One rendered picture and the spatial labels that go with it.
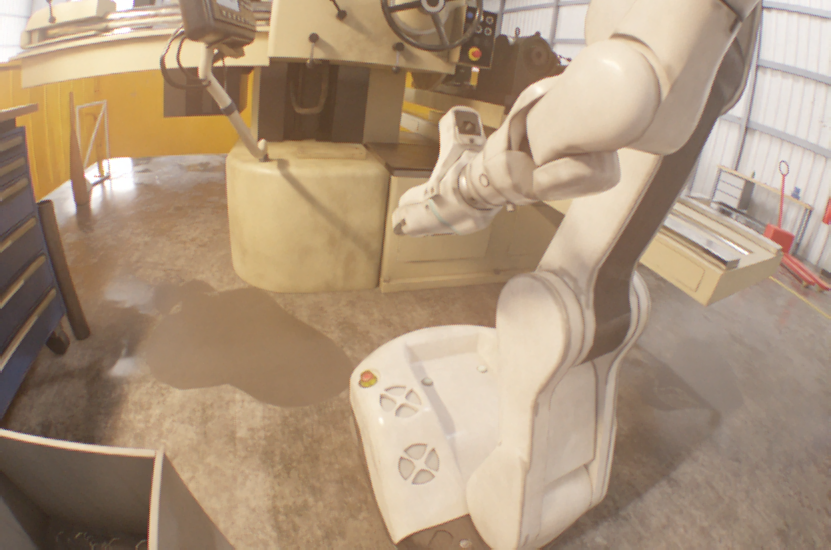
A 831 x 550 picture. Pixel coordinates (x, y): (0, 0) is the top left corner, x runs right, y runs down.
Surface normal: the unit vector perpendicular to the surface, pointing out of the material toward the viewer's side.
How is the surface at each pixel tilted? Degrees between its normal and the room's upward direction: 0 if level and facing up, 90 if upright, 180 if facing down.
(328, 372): 0
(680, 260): 90
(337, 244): 90
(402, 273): 90
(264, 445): 0
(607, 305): 55
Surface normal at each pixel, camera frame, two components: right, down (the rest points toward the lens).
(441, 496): 0.33, -0.46
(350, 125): 0.33, 0.43
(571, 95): -0.98, 0.01
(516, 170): 0.38, 0.12
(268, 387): 0.13, -0.91
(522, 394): -0.87, 0.07
